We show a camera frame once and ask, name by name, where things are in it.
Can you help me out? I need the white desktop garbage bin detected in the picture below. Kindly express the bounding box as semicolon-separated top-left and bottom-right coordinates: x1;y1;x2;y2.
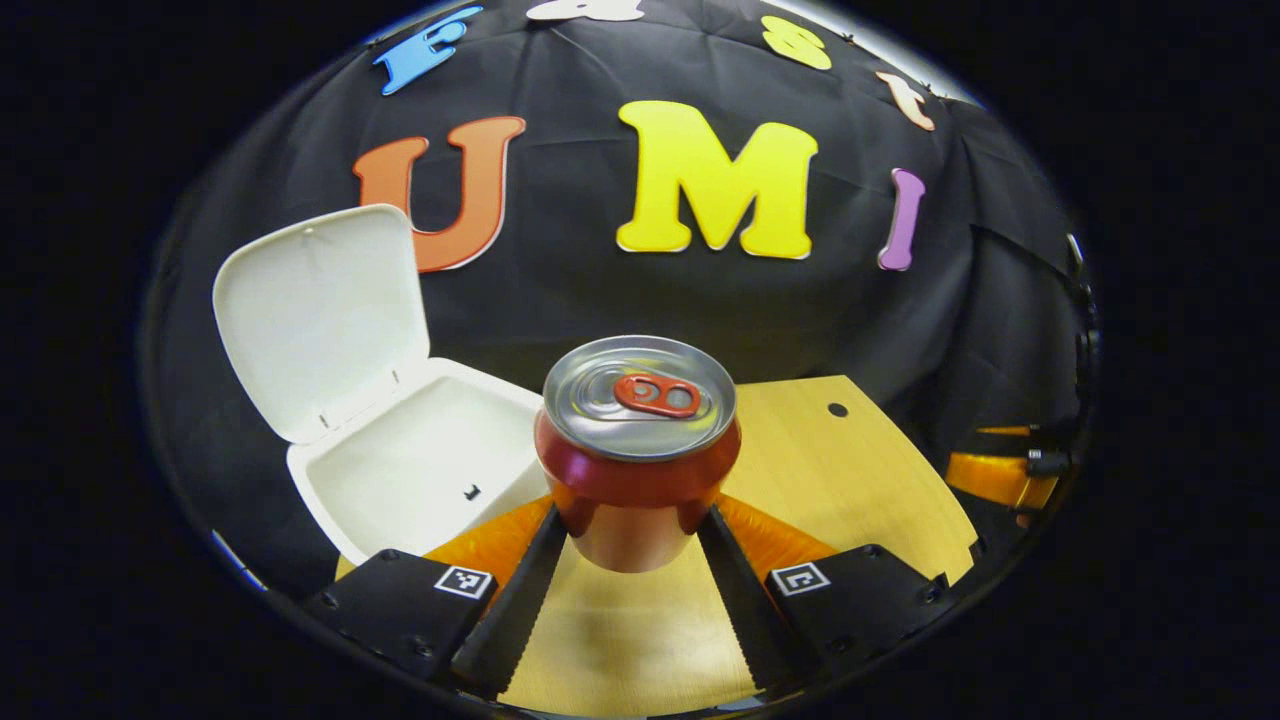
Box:
212;204;551;566

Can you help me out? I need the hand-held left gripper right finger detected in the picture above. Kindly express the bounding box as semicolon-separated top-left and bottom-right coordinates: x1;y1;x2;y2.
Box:
697;493;951;693

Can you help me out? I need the red pop can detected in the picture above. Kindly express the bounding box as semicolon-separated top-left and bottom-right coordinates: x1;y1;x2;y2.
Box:
534;335;743;574

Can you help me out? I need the wooden desktop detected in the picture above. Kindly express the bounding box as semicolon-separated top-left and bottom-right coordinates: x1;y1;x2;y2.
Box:
335;375;979;717

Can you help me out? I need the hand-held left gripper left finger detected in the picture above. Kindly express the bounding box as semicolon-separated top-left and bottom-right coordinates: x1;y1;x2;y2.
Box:
303;497;569;701

